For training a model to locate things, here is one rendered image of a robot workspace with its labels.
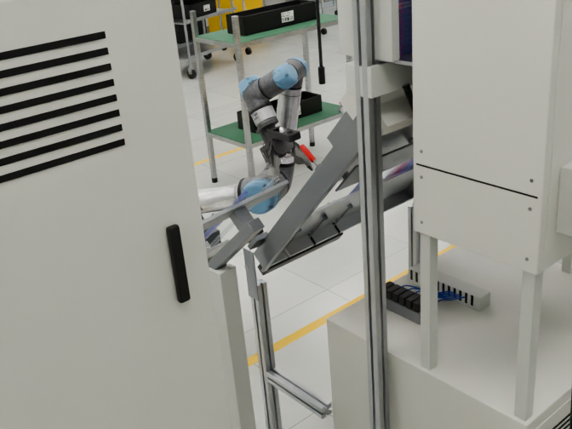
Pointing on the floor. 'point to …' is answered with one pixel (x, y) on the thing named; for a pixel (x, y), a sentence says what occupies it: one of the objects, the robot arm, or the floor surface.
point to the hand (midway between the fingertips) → (296, 177)
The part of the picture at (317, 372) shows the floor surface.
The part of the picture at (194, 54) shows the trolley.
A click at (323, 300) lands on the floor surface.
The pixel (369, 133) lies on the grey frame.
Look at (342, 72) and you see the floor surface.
